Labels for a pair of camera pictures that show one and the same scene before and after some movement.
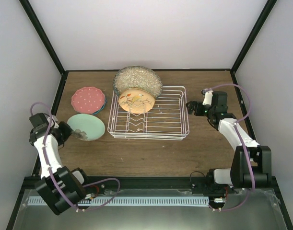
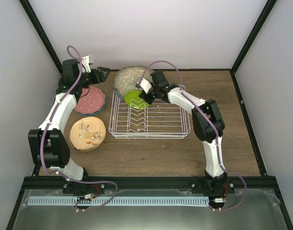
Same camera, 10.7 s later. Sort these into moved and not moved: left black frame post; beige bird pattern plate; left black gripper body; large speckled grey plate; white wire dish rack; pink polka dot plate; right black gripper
Moved: left black gripper body; beige bird pattern plate; right black gripper
Not moved: white wire dish rack; left black frame post; large speckled grey plate; pink polka dot plate
